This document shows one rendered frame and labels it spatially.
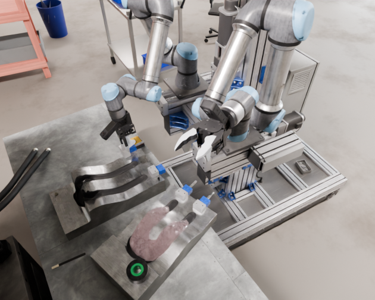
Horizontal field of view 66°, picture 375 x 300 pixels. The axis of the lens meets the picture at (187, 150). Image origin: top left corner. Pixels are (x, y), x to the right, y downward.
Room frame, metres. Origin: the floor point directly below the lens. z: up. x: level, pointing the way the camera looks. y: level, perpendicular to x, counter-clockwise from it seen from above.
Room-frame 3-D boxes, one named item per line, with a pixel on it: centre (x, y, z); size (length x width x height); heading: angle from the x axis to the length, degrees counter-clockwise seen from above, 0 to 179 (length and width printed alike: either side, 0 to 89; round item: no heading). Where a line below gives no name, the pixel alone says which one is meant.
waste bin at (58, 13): (4.51, 2.06, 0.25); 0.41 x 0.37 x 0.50; 65
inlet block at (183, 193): (0.85, 0.00, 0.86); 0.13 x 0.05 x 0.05; 141
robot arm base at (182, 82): (1.50, 0.00, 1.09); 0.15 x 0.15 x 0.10
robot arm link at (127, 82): (1.15, 0.28, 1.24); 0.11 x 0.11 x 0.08; 66
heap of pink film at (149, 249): (0.61, 0.13, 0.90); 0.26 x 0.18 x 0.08; 141
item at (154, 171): (0.95, 0.13, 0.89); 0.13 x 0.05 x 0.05; 123
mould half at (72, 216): (0.85, 0.39, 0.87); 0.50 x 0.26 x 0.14; 123
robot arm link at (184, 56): (1.51, 0.01, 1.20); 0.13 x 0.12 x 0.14; 66
